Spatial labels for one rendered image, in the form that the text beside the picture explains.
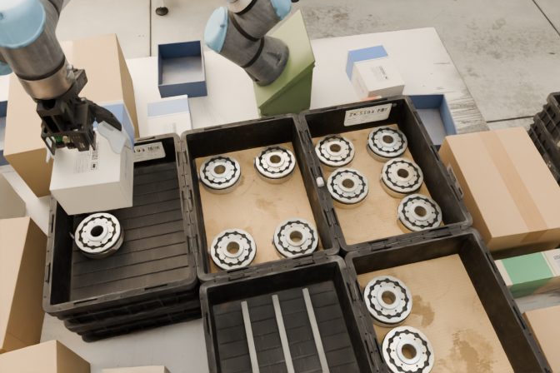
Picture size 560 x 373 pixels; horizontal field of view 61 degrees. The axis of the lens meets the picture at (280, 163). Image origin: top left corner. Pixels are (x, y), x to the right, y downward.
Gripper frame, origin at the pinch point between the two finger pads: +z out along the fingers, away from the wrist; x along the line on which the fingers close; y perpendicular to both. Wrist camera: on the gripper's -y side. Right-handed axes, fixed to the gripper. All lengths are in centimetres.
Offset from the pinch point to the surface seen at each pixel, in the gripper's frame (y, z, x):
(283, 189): -2.6, 27.8, 37.8
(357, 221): 9, 28, 54
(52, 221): 3.0, 19.2, -14.6
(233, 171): -8.1, 25.0, 25.9
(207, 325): 31.2, 17.8, 17.5
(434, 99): -33, 36, 91
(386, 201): 5, 28, 62
